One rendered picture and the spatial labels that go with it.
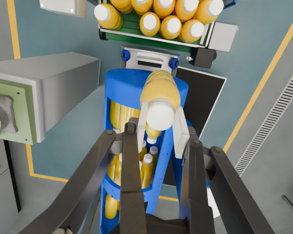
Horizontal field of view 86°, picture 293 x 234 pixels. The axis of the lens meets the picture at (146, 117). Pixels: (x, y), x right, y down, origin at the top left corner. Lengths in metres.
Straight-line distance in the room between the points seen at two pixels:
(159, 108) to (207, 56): 0.49
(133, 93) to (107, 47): 1.28
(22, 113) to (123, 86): 0.53
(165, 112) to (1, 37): 2.05
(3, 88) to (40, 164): 1.95
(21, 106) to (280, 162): 2.78
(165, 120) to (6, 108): 0.73
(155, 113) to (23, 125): 0.74
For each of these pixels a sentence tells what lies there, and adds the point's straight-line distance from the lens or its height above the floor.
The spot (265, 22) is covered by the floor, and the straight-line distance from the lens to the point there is 1.94.
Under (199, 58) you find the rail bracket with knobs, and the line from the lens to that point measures 0.67.
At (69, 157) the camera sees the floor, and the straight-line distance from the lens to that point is 2.41.
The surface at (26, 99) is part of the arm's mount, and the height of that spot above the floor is 1.04.
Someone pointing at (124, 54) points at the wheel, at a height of 0.98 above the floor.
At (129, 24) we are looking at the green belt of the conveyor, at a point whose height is 0.90.
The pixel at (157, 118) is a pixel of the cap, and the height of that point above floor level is 1.45.
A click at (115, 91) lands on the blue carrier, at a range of 0.46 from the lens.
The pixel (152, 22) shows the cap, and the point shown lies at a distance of 0.54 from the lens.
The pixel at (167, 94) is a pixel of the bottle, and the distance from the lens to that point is 0.23.
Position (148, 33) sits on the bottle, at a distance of 0.58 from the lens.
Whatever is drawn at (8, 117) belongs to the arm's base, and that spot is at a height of 1.06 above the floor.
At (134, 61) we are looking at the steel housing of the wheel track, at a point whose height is 0.93.
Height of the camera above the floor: 1.64
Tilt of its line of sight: 64 degrees down
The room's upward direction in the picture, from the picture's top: 177 degrees counter-clockwise
